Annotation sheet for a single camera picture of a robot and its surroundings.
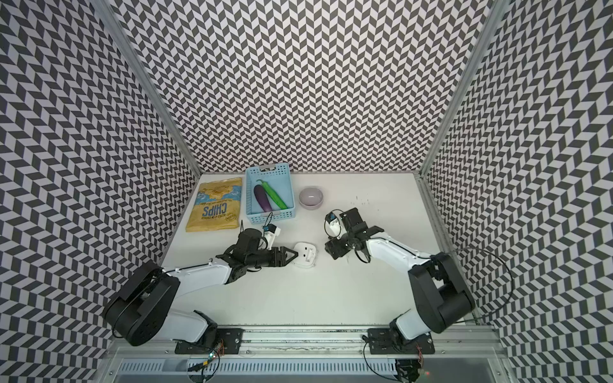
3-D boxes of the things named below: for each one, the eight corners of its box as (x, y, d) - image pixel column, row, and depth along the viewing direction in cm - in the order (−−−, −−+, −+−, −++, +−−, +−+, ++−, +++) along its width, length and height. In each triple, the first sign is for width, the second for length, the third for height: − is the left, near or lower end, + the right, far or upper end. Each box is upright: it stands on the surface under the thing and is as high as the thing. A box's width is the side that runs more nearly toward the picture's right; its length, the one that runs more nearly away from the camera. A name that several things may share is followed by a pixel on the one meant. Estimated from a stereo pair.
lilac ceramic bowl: (296, 206, 107) (295, 198, 103) (306, 191, 112) (305, 183, 108) (317, 214, 104) (317, 206, 100) (326, 199, 110) (326, 191, 105)
